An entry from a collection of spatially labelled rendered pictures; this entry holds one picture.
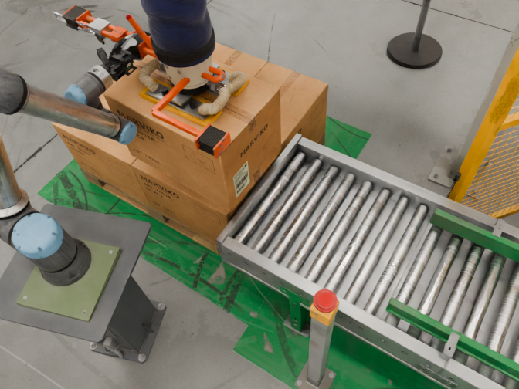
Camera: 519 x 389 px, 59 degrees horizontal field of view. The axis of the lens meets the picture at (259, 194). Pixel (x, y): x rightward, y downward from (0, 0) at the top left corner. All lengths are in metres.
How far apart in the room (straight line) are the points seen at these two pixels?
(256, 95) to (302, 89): 0.80
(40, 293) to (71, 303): 0.13
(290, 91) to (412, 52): 1.39
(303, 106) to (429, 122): 1.06
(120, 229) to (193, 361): 0.84
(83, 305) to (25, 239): 0.32
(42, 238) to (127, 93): 0.67
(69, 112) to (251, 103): 0.67
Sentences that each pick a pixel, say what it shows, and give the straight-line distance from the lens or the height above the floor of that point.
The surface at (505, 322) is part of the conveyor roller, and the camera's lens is 2.03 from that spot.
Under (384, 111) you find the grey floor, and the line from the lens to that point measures 3.28.
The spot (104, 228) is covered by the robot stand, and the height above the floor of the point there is 0.75.
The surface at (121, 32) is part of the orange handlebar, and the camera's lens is 2.01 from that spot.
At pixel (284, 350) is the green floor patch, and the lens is 2.40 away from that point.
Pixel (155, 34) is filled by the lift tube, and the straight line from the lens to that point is 1.64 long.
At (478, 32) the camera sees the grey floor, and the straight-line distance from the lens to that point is 4.09.
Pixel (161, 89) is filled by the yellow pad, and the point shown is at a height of 1.11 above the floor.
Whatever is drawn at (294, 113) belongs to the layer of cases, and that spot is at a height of 0.54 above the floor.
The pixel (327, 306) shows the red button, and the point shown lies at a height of 1.04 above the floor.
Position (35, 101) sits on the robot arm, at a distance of 1.45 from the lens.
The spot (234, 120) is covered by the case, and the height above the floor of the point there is 1.06.
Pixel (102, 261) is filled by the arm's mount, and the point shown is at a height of 0.78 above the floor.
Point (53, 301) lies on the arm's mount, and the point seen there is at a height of 0.77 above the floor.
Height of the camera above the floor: 2.32
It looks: 56 degrees down
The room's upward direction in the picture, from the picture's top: 7 degrees counter-clockwise
